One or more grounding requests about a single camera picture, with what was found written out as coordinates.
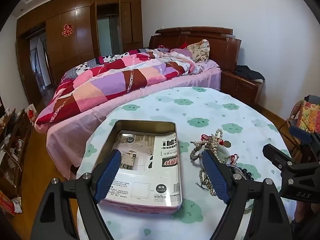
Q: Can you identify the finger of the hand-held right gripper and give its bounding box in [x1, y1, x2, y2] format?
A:
[286, 119, 313, 141]
[262, 144, 320, 180]

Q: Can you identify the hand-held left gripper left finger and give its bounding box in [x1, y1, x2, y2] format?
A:
[30, 149, 123, 240]

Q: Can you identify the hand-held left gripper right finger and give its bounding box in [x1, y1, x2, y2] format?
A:
[201, 149, 293, 240]

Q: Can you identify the gold bead necklace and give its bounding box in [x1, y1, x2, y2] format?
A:
[198, 167, 217, 196]

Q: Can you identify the pale jade bangle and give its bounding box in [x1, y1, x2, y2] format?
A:
[217, 147, 232, 166]

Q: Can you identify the grey bead bracelet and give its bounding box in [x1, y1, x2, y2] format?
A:
[189, 142, 208, 166]

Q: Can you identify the dark blue bead bracelet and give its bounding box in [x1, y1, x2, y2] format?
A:
[232, 164, 258, 181]

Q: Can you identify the red cord coin pendant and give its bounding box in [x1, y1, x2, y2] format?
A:
[201, 134, 232, 148]

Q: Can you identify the white pearl bracelet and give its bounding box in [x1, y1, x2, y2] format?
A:
[209, 129, 225, 153]

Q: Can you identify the pink metal tin box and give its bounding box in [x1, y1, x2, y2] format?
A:
[94, 119, 184, 214]

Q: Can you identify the person's right forearm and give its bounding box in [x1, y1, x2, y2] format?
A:
[291, 201, 320, 233]

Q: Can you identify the wicker chair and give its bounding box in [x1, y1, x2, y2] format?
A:
[284, 99, 320, 157]

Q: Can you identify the colourful patterned cushion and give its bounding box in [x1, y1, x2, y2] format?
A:
[296, 100, 320, 133]

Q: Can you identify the printed paper sheet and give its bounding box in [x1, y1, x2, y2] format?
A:
[104, 129, 181, 203]

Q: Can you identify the wooden nightstand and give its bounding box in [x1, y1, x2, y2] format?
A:
[221, 69, 265, 106]

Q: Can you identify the cloud print tablecloth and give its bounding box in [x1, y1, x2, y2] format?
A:
[76, 86, 292, 240]

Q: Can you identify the dark clothing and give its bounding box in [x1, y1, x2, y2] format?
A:
[234, 65, 265, 82]

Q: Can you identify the patchwork quilt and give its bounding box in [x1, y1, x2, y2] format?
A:
[35, 45, 202, 132]

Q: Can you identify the cluttered wooden shelf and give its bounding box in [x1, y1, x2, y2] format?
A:
[0, 107, 33, 198]

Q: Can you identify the red cardboard box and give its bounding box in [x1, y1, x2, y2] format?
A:
[0, 189, 23, 217]

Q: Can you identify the wooden bed headboard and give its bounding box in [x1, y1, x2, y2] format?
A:
[149, 27, 242, 73]

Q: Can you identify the brown wooden wardrobe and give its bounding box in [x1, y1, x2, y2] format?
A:
[16, 0, 145, 92]

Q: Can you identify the wooden door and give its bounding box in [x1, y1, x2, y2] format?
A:
[16, 42, 42, 105]

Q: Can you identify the floral pillow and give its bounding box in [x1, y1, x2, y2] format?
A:
[186, 39, 210, 63]

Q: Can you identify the pink pillow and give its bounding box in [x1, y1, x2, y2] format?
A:
[170, 48, 195, 59]

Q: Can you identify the red paper decoration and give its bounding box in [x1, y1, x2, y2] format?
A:
[62, 24, 74, 37]

